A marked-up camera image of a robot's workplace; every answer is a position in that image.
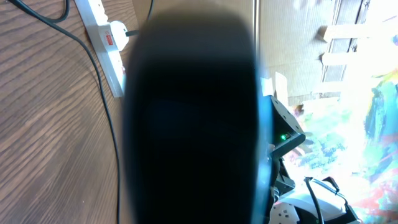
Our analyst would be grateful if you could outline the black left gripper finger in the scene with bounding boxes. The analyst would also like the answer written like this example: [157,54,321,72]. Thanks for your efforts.
[123,11,261,223]

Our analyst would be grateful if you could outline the Samsung Galaxy smartphone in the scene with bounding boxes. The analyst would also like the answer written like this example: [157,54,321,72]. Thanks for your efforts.
[251,95,273,224]

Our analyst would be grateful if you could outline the black USB charging cable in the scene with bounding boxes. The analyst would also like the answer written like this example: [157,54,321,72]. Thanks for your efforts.
[6,0,156,224]

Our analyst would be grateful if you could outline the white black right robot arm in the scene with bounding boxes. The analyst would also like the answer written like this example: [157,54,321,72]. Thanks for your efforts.
[264,95,361,224]

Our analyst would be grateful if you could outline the white charger plug adapter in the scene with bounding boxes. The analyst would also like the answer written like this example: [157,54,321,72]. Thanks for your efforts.
[98,21,129,52]

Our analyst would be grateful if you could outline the brown cardboard panels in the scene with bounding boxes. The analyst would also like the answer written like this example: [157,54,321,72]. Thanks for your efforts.
[132,0,398,106]

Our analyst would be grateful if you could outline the white power strip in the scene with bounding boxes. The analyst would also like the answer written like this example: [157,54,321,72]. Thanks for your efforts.
[75,0,126,98]

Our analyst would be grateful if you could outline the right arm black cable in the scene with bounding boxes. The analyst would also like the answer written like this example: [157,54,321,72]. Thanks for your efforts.
[303,175,349,224]

